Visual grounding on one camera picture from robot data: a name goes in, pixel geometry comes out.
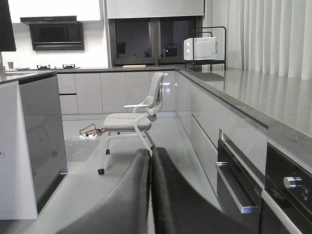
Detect grey white office chair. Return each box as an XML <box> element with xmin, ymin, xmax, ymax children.
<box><xmin>97</xmin><ymin>72</ymin><xmax>169</xmax><ymax>175</ymax></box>

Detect white microwave oven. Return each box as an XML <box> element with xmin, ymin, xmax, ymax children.
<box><xmin>183</xmin><ymin>37</ymin><xmax>216</xmax><ymax>60</ymax></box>

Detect black range hood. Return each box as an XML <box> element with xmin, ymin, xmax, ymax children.
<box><xmin>20</xmin><ymin>16</ymin><xmax>84</xmax><ymax>51</ymax></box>

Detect white power strip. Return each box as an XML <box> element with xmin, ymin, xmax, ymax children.
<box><xmin>79</xmin><ymin>135</ymin><xmax>98</xmax><ymax>140</ymax></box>

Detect wooden cutting board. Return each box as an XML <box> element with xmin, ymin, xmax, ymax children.
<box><xmin>122</xmin><ymin>64</ymin><xmax>146</xmax><ymax>68</ymax></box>

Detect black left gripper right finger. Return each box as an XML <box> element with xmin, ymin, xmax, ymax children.
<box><xmin>151</xmin><ymin>148</ymin><xmax>246</xmax><ymax>234</ymax></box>

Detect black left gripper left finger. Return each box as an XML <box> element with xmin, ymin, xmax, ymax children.
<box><xmin>58</xmin><ymin>149</ymin><xmax>151</xmax><ymax>234</ymax></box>

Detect black built-in oven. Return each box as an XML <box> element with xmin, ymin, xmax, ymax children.
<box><xmin>215</xmin><ymin>134</ymin><xmax>312</xmax><ymax>234</ymax></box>

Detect black gas stove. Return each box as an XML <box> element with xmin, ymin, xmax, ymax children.
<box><xmin>36</xmin><ymin>63</ymin><xmax>81</xmax><ymax>70</ymax></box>

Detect grey base cabinets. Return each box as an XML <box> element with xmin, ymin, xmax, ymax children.
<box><xmin>56</xmin><ymin>70</ymin><xmax>177</xmax><ymax>115</ymax></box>

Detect black metal microwave rack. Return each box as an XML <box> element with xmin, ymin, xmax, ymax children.
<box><xmin>183</xmin><ymin>26</ymin><xmax>227</xmax><ymax>71</ymax></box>

